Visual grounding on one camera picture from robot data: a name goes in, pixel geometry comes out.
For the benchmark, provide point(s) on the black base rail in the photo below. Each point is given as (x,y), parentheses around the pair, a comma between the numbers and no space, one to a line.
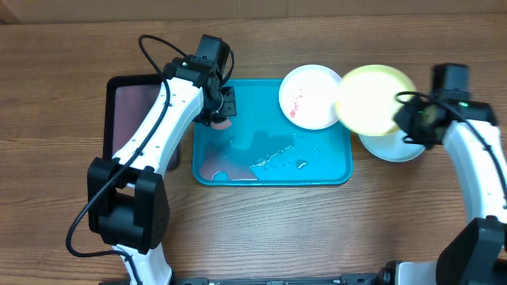
(345,279)

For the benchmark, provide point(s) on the white plate with red stain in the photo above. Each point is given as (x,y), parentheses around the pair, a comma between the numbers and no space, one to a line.
(307,96)

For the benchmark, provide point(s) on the black tray with water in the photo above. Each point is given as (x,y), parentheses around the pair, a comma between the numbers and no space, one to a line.
(128,100)

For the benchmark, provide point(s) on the yellow plate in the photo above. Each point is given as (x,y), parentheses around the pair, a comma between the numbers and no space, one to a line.
(366,102)

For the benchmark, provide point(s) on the light blue plate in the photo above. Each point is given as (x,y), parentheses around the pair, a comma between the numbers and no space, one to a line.
(391,148)

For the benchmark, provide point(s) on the teal plastic tray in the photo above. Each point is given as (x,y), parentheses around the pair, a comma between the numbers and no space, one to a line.
(263,147)

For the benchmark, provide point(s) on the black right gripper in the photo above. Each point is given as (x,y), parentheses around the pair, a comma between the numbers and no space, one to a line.
(422,138)

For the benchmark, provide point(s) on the pink round sponge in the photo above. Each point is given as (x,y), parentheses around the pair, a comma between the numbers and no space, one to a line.
(222,125)

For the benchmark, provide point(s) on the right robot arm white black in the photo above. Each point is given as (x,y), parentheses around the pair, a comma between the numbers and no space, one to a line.
(468,131)

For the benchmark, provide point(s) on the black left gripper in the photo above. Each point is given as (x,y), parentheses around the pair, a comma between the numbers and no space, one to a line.
(230,111)

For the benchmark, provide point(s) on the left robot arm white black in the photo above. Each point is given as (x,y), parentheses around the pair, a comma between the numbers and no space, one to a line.
(128,204)

